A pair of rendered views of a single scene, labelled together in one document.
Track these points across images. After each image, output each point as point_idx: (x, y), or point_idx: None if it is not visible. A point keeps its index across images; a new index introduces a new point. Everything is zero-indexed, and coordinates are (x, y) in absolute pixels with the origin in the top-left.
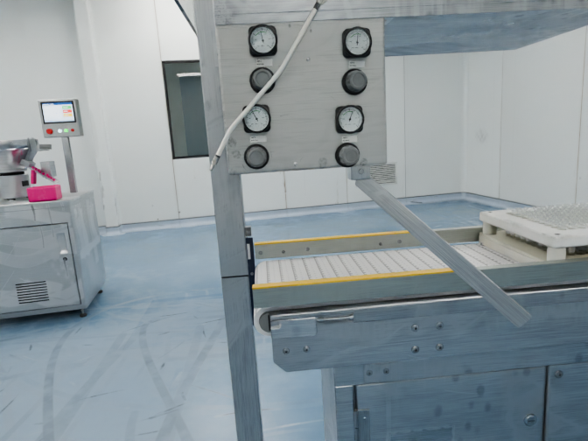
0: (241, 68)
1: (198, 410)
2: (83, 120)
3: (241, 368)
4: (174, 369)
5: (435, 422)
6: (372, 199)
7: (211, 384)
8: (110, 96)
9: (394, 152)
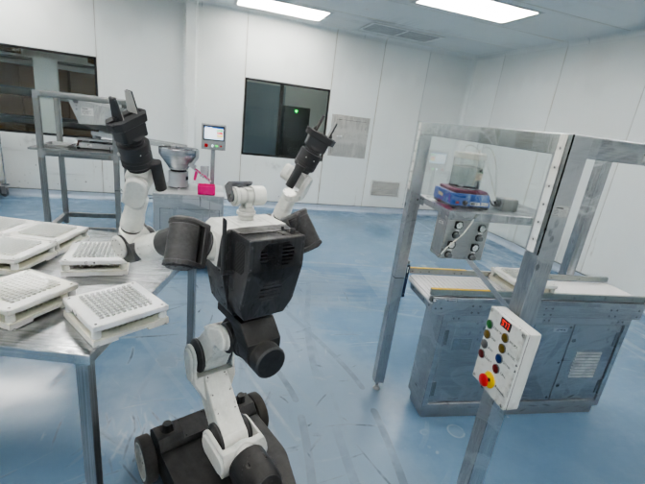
0: (450, 230)
1: (320, 331)
2: (178, 112)
3: (392, 312)
4: (295, 309)
5: (467, 336)
6: (378, 206)
7: (321, 319)
8: (202, 98)
9: (400, 175)
